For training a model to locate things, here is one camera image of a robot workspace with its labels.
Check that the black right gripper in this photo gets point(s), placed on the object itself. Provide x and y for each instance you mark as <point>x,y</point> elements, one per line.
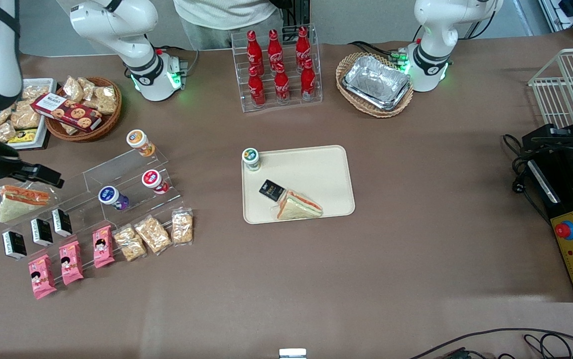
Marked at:
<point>1,166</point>

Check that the green lid gum jar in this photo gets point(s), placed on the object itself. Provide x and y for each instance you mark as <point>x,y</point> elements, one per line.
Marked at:
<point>251,157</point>

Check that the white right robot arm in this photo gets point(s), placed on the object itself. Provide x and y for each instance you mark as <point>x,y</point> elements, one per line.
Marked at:
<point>112,25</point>

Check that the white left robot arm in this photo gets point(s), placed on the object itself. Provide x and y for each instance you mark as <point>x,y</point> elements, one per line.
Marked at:
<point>436,30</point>

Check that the purple lid gum jar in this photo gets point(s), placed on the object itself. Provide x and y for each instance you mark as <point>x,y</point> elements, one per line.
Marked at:
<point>109,195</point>

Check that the white rectangular snack tray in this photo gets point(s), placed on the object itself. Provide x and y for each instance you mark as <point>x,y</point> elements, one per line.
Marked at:
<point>50,85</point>

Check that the orange lid gum jar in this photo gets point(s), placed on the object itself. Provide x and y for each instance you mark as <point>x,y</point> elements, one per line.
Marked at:
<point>138,139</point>

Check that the red lid gum jar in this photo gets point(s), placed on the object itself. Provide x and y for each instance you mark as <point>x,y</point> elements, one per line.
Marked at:
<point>152,178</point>

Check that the cream plastic tray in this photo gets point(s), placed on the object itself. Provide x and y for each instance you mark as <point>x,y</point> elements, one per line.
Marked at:
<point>311,169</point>

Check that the aluminium foil tray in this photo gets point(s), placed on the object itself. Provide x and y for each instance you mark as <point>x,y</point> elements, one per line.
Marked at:
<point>376,82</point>

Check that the wrapped triangle sandwich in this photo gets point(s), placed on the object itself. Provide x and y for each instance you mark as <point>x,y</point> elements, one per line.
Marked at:
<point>299,207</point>
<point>17,207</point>

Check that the yellow snack pack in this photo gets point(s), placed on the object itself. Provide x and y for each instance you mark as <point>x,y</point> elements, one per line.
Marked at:
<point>23,135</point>

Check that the small black snack box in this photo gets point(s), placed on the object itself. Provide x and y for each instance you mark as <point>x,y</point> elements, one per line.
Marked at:
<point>14,245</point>
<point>42,232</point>
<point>270,189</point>
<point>62,223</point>

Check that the red cookie box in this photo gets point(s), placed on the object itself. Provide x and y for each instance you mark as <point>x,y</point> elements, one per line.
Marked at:
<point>67,112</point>

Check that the clear acrylic stepped stand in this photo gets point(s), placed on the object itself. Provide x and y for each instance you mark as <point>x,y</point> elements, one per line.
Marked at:
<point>127,167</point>

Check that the round brown wicker basket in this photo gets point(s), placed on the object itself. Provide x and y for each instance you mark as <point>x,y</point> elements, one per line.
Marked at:
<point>109,122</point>

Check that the pink snack pack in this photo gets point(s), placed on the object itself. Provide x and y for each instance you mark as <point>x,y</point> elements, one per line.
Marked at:
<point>42,276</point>
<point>103,247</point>
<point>71,263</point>

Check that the clear nut brittle pack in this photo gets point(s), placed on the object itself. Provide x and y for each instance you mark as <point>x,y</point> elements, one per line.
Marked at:
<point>182,227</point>
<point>129,243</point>
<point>152,235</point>

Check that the clear acrylic bottle rack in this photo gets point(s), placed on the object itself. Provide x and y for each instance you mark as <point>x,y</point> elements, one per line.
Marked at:
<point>239,75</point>

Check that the red cola bottle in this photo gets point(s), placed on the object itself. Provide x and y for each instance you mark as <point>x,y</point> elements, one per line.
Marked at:
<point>302,45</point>
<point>274,47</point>
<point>256,89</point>
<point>308,80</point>
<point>281,85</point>
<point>253,50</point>

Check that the person in white shirt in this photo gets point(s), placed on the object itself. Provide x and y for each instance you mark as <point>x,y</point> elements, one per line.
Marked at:
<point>226,15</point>

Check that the black stand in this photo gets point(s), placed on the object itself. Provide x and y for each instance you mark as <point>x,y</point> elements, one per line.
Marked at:
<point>299,12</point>

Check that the small white device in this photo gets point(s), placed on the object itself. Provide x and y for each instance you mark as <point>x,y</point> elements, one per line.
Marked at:
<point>292,354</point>

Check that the light oval wicker basket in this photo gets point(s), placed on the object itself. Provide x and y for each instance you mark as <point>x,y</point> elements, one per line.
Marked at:
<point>349,65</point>

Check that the black machine housing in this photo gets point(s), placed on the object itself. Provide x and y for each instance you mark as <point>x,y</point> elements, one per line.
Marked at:
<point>565,189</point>

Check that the red emergency stop button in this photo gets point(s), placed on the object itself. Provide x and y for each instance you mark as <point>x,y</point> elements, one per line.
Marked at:
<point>564,230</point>

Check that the aluminium frame shelf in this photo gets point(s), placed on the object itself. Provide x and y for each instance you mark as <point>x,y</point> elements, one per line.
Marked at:
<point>570,15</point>

